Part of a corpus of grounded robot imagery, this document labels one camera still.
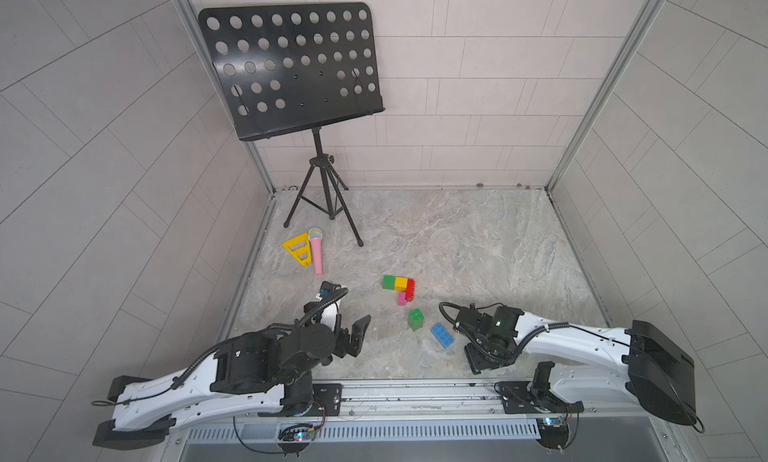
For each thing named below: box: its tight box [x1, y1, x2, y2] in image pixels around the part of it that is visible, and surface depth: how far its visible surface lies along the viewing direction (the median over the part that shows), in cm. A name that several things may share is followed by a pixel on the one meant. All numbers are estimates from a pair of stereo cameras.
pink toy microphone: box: [308, 227, 323, 276], surface depth 98 cm
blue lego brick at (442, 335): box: [430, 322, 455, 349], surface depth 82 cm
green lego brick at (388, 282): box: [382, 275, 396, 290], surface depth 91 cm
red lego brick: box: [405, 278, 415, 302], surface depth 90 cm
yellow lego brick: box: [394, 276, 408, 292], surface depth 91 cm
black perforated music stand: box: [198, 2, 386, 247], surface depth 70 cm
